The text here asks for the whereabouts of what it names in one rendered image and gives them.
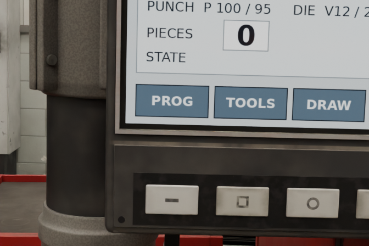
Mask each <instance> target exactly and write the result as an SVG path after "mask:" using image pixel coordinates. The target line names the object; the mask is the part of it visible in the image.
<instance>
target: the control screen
mask: <svg viewBox="0 0 369 246"><path fill-rule="evenodd" d="M223 20H261V21H270V30H269V51H268V52H257V51H223V50H222V48H223ZM126 123H130V124H173V125H217V126H261V127H304V128H348V129H369V0H127V59H126Z"/></svg>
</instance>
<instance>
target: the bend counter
mask: <svg viewBox="0 0 369 246"><path fill-rule="evenodd" d="M269 30H270V21H261V20H223V48H222V50H223V51H257V52H268V51H269Z"/></svg>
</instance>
